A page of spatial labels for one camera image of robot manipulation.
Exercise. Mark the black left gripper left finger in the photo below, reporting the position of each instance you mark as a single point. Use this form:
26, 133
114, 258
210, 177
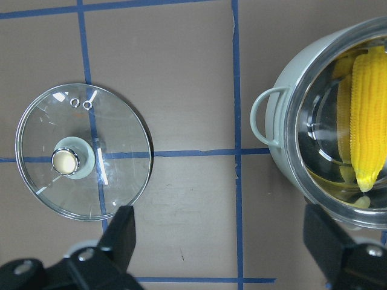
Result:
118, 241

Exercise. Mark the glass pot lid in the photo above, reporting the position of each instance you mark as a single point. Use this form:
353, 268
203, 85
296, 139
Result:
83, 151

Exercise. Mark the light green electric pot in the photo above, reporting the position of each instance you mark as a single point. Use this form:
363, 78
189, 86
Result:
297, 119

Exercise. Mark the yellow corn cob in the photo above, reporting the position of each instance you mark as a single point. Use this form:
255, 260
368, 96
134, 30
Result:
368, 117

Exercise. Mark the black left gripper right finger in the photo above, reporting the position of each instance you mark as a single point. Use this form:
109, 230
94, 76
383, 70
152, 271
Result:
327, 242

